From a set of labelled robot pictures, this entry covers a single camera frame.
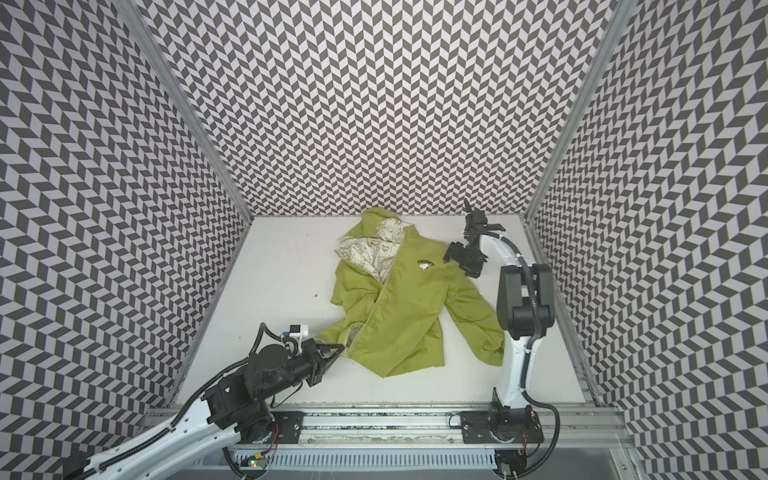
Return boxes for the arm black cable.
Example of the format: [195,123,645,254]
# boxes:
[65,322,301,480]
[461,200,562,480]

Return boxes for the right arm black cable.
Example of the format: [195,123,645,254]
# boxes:
[461,200,562,480]

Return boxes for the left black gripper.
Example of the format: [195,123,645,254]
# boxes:
[257,339,347,401]

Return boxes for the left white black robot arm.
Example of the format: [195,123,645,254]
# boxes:
[62,338,345,479]

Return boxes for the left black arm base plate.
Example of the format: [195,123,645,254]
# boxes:
[249,411,305,445]

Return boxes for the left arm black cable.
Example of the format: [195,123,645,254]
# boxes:
[65,322,301,480]

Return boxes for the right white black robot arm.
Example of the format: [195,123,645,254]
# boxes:
[444,203,560,427]

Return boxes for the green jacket with printed lining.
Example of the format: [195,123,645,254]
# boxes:
[316,207,505,378]

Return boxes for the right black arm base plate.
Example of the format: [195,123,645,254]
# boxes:
[459,409,544,444]

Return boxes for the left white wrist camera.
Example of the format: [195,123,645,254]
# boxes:
[287,324,309,340]

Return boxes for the small green circuit board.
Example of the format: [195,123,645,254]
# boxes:
[240,454,269,470]

